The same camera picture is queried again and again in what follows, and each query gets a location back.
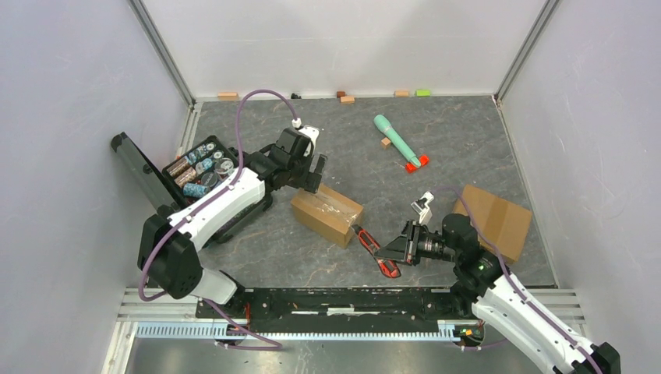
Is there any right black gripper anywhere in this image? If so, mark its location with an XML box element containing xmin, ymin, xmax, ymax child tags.
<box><xmin>373</xmin><ymin>219</ymin><xmax>459</xmax><ymax>266</ymax></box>

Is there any red box cutter knife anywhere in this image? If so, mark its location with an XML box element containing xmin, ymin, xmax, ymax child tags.
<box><xmin>352</xmin><ymin>224</ymin><xmax>401</xmax><ymax>279</ymax></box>

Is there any brown cardboard express box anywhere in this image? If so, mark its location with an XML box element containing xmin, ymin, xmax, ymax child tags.
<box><xmin>291</xmin><ymin>184</ymin><xmax>364</xmax><ymax>249</ymax></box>

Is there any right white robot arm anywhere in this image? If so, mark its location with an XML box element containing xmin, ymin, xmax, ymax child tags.
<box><xmin>375</xmin><ymin>213</ymin><xmax>621</xmax><ymax>373</ymax></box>

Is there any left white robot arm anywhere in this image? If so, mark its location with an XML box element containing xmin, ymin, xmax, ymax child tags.
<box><xmin>137</xmin><ymin>125</ymin><xmax>327</xmax><ymax>318</ymax></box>

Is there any flat brown cardboard box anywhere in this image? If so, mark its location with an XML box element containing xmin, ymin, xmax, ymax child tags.
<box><xmin>461</xmin><ymin>185</ymin><xmax>532</xmax><ymax>265</ymax></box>

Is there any tan block far left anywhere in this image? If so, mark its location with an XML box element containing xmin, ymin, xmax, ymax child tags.
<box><xmin>217</xmin><ymin>92</ymin><xmax>240</xmax><ymax>101</ymax></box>

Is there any black case with poker chips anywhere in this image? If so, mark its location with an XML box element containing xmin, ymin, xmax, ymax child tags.
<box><xmin>110</xmin><ymin>132</ymin><xmax>274</xmax><ymax>246</ymax></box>

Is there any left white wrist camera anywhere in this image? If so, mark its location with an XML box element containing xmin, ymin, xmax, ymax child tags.
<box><xmin>292</xmin><ymin>118</ymin><xmax>320</xmax><ymax>157</ymax></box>

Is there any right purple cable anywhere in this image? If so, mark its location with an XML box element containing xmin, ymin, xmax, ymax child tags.
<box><xmin>431</xmin><ymin>186</ymin><xmax>605</xmax><ymax>374</ymax></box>

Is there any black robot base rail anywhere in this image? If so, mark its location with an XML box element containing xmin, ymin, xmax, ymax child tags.
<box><xmin>222</xmin><ymin>287</ymin><xmax>486</xmax><ymax>333</ymax></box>

